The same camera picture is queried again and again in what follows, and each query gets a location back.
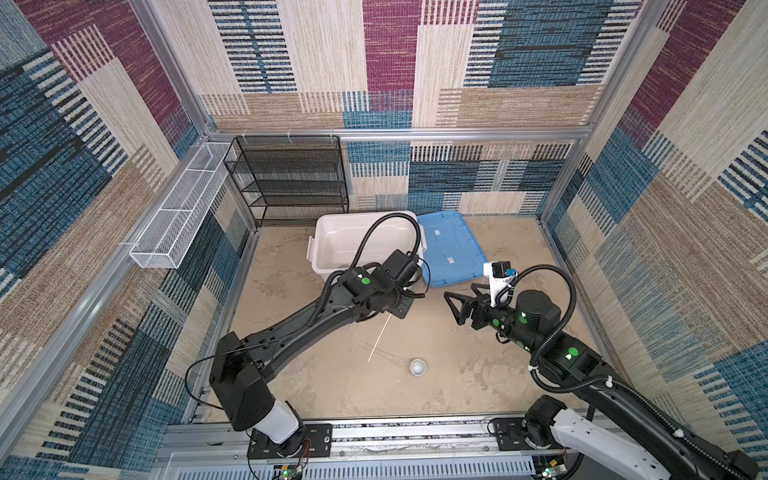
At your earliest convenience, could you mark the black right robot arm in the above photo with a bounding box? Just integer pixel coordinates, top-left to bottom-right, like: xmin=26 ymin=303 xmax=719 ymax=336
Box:
xmin=444 ymin=262 xmax=759 ymax=479

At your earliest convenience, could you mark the black wire shelf rack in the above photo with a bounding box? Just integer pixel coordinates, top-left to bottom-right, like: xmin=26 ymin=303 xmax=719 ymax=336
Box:
xmin=224 ymin=135 xmax=349 ymax=227

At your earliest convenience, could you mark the white plastic storage bin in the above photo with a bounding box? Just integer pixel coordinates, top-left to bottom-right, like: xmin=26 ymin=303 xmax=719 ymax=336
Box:
xmin=306 ymin=212 xmax=416 ymax=280

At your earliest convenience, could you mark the white wire mesh basket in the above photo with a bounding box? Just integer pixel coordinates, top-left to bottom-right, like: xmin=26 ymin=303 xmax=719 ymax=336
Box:
xmin=129 ymin=142 xmax=230 ymax=269

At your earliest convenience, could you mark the small white ceramic crucible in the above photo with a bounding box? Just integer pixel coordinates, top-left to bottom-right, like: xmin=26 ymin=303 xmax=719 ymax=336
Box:
xmin=409 ymin=358 xmax=428 ymax=377

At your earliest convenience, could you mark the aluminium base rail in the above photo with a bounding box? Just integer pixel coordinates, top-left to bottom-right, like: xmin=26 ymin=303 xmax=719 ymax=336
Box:
xmin=149 ymin=413 xmax=679 ymax=480

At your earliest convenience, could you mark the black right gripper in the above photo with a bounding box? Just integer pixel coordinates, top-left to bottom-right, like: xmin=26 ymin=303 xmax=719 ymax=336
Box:
xmin=443 ymin=282 xmax=540 ymax=354

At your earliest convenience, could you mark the clear plastic pipette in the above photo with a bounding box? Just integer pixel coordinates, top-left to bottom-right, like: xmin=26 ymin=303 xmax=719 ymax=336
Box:
xmin=359 ymin=341 xmax=404 ymax=367

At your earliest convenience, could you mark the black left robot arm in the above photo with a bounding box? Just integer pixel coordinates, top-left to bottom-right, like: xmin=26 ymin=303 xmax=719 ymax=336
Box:
xmin=207 ymin=212 xmax=422 ymax=458

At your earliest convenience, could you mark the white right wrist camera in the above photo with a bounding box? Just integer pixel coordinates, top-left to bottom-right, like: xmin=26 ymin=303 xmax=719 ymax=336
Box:
xmin=483 ymin=261 xmax=517 ymax=307

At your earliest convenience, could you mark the blue plastic bin lid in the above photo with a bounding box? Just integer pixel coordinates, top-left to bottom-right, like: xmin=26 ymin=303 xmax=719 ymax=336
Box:
xmin=417 ymin=211 xmax=487 ymax=288

